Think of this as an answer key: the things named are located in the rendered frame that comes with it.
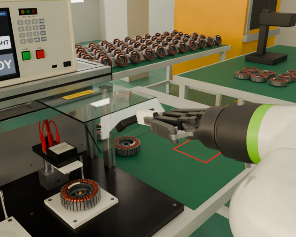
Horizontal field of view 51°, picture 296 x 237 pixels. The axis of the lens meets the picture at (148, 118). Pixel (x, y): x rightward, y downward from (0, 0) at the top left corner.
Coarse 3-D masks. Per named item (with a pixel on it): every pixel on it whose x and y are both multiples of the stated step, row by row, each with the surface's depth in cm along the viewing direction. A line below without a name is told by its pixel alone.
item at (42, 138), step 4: (44, 120) 92; (48, 124) 91; (48, 128) 94; (56, 128) 91; (40, 132) 91; (48, 132) 95; (56, 132) 92; (40, 136) 91; (48, 136) 90; (52, 136) 93; (56, 136) 92; (40, 140) 91; (44, 140) 88; (48, 140) 90; (52, 140) 93; (56, 140) 92; (44, 144) 89; (52, 144) 91; (44, 148) 89; (44, 152) 90
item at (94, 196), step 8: (72, 184) 89; (80, 184) 90; (88, 184) 90; (96, 184) 89; (64, 192) 86; (72, 192) 89; (88, 192) 89; (96, 192) 86; (64, 200) 83; (72, 200) 83; (80, 200) 83; (88, 200) 83; (96, 200) 86; (72, 208) 83; (80, 208) 84; (88, 208) 84
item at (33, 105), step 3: (30, 102) 86; (33, 102) 86; (36, 102) 87; (27, 105) 88; (30, 105) 86; (33, 105) 86; (36, 105) 87; (39, 105) 88; (42, 105) 88; (30, 108) 87; (33, 108) 86; (36, 108) 87
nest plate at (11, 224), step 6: (12, 216) 82; (0, 222) 80; (6, 222) 80; (12, 222) 80; (0, 228) 78; (6, 228) 78; (12, 228) 78; (18, 228) 78; (0, 234) 76; (6, 234) 76; (12, 234) 76; (18, 234) 76; (24, 234) 76
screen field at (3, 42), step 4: (4, 36) 74; (8, 36) 74; (0, 40) 73; (4, 40) 74; (8, 40) 75; (0, 44) 73; (4, 44) 74; (8, 44) 75; (0, 48) 74; (4, 48) 74
